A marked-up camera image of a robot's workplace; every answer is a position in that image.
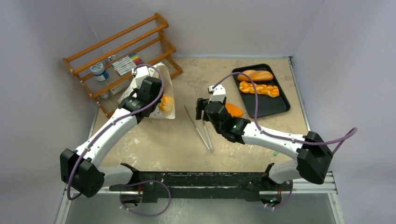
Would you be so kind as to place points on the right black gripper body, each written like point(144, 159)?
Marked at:
point(201, 108)

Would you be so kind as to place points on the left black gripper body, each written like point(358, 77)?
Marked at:
point(154, 108)

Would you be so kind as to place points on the round fake bread roll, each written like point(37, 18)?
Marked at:
point(234, 110)

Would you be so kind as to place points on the patterned white paper bag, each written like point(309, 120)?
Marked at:
point(160, 71)

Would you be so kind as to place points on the black plastic tray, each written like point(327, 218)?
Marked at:
point(263, 96)

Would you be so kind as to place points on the braided fake bread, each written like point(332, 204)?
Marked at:
point(261, 89)

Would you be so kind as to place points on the long fake bread loaf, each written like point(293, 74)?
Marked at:
point(259, 75)

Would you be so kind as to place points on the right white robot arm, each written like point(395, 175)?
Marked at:
point(310, 157)

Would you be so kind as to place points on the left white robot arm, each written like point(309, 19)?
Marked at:
point(80, 168)

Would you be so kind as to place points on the seeded fake bread bun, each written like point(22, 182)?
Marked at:
point(166, 104)

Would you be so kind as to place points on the small white box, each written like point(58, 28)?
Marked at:
point(116, 89)

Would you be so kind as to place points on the pack of coloured markers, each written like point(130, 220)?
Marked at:
point(126, 64)

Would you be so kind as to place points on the orange wooden rack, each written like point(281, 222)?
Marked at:
point(138, 44)

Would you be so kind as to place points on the blue lid jar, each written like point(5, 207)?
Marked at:
point(99, 71)

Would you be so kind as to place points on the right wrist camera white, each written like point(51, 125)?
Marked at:
point(218, 94)

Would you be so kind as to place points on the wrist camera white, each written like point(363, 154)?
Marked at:
point(218, 94)
point(140, 74)

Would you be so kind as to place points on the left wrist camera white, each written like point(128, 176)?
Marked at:
point(140, 74)

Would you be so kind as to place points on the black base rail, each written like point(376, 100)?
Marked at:
point(267, 198)

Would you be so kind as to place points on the aluminium frame rail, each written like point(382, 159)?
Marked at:
point(312, 185)

